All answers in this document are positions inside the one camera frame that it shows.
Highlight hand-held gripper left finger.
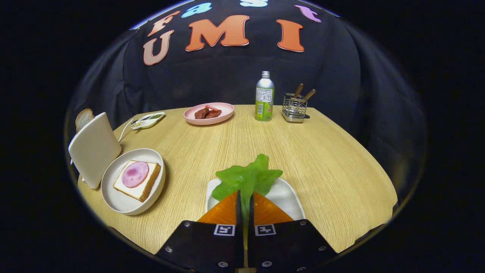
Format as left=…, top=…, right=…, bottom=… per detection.
left=155, top=190, right=245, bottom=271

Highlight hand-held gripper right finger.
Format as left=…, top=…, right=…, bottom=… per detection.
left=248, top=191, right=338, bottom=272

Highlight green lettuce leaf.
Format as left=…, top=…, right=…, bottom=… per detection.
left=211, top=154, right=283, bottom=251

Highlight toasted bread slice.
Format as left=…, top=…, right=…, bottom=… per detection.
left=75, top=108, right=95, bottom=133

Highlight white square plate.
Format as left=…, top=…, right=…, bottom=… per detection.
left=205, top=178, right=306, bottom=221

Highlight pink plate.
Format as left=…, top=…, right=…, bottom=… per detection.
left=184, top=102, right=235, bottom=126

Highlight reddish brown meat pieces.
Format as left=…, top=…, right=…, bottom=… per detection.
left=194, top=107, right=222, bottom=119

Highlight white bread slice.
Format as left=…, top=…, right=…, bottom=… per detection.
left=113, top=160, right=161, bottom=202

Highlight pink ham slice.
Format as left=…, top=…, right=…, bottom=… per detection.
left=121, top=162, right=150, bottom=188

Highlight round white plate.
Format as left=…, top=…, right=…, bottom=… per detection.
left=101, top=148, right=166, bottom=216

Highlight silver green drink bottle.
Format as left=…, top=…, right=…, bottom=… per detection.
left=255, top=71, right=275, bottom=122

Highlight white divided condiment dish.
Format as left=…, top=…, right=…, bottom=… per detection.
left=131, top=112, right=166, bottom=130

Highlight white toaster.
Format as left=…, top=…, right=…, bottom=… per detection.
left=68, top=112, right=122, bottom=190

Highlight metal wire utensil holder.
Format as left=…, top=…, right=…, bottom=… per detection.
left=282, top=93, right=308, bottom=123

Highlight white toaster cable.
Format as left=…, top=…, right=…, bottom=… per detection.
left=118, top=118, right=135, bottom=143

